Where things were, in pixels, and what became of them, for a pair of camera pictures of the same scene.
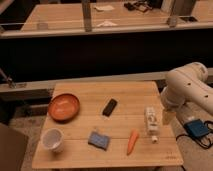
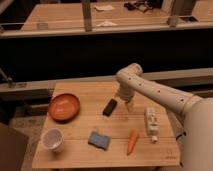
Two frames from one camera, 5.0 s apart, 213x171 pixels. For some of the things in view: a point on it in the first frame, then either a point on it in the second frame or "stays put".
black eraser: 109,107 stays put
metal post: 87,14 stays put
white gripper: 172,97 -> 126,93
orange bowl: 63,108 stays put
